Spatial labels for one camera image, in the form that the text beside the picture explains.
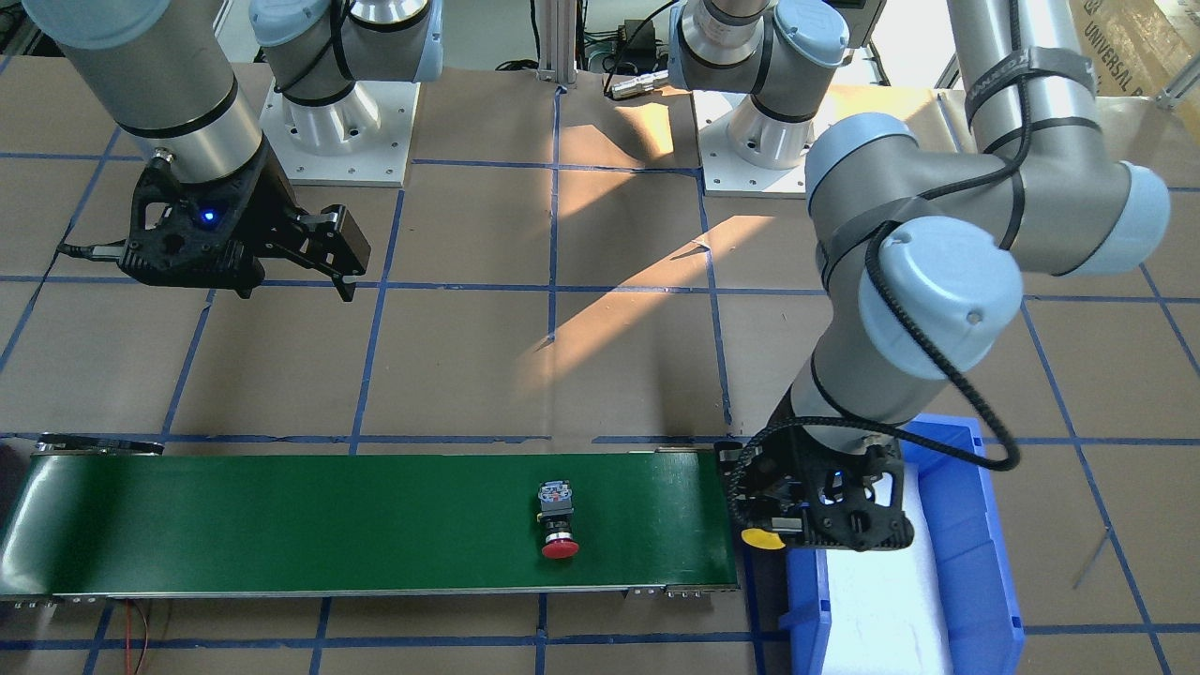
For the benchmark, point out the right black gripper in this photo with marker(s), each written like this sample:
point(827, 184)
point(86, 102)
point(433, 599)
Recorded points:
point(269, 208)

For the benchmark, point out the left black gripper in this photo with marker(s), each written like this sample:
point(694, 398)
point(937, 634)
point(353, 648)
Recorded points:
point(771, 521)

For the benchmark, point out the yellow push button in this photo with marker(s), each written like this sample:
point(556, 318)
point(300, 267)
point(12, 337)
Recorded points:
point(763, 539)

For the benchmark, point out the red push button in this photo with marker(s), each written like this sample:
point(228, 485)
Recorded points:
point(556, 508)

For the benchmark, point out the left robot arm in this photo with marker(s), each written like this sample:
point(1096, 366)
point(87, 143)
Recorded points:
point(923, 255)

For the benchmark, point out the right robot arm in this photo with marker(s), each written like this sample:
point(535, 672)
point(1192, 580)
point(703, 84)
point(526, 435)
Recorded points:
point(157, 68)

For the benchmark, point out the white foam pad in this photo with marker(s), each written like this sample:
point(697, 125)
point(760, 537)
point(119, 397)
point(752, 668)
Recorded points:
point(883, 604)

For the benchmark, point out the blue bin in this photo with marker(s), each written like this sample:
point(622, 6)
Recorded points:
point(982, 630)

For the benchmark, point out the green conveyor belt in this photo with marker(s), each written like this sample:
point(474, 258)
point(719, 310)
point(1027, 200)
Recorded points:
point(106, 519)

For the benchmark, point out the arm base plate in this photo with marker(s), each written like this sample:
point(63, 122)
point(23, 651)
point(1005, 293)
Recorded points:
point(746, 153)
point(361, 141)

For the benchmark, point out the aluminium profile post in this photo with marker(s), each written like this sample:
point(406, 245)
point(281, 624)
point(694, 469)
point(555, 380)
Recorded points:
point(557, 24)

